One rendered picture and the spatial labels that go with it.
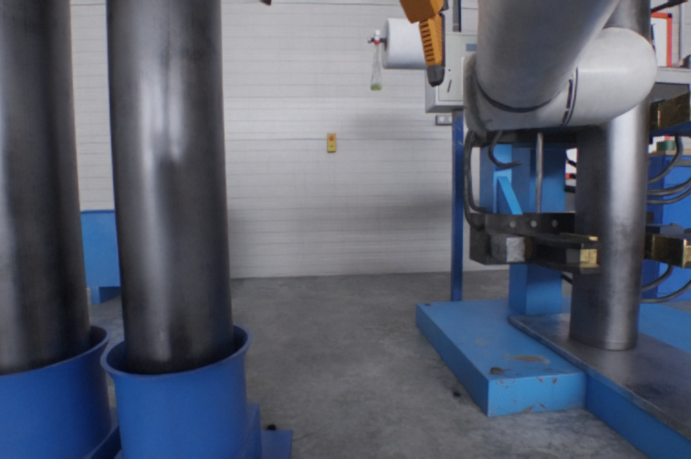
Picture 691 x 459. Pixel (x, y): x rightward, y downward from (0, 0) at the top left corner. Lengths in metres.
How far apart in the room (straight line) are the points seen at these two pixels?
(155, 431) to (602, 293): 1.34
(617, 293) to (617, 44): 0.99
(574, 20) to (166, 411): 0.79
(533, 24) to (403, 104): 2.99
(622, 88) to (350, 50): 2.92
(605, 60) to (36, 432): 1.13
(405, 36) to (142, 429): 1.99
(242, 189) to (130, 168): 2.50
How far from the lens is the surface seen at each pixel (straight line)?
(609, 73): 0.60
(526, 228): 1.55
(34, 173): 0.87
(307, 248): 3.16
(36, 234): 0.87
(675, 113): 1.62
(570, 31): 0.36
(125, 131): 0.75
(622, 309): 1.50
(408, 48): 2.16
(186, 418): 0.79
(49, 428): 0.95
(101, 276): 2.85
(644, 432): 1.29
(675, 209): 2.92
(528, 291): 1.86
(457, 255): 2.21
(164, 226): 0.71
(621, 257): 1.46
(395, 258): 3.25
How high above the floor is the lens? 0.67
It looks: 5 degrees down
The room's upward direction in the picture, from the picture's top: 1 degrees counter-clockwise
